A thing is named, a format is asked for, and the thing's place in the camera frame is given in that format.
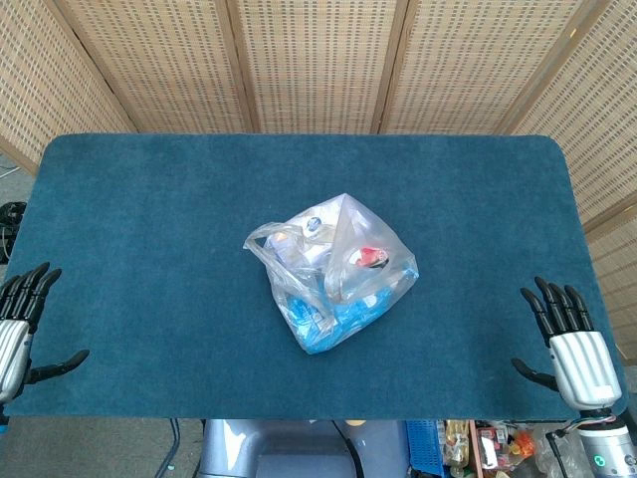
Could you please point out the blue carpet table mat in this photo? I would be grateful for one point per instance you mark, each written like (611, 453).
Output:
(149, 224)

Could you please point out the black device on floor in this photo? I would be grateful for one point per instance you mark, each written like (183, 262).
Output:
(12, 213)

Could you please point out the crumpled clear plastic bag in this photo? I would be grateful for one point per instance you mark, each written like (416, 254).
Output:
(547, 455)

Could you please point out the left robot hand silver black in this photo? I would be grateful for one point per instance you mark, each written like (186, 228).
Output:
(12, 343)

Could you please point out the blue plastic crate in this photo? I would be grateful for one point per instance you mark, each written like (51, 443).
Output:
(424, 445)

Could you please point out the blue plastic package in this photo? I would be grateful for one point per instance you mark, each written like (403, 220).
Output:
(348, 318)

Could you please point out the blue-grey robot torso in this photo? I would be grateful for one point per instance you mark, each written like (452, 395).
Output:
(278, 448)

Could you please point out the wooden box with snacks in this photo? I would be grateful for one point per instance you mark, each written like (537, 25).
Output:
(485, 445)

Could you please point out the clear plastic shopping bag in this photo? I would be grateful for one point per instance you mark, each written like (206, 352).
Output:
(338, 279)

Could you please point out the red and white packet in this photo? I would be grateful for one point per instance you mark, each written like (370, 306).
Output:
(369, 256)

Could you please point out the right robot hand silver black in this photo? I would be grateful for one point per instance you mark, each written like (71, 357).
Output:
(582, 363)

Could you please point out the round blue white lid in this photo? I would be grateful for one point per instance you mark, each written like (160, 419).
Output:
(312, 225)

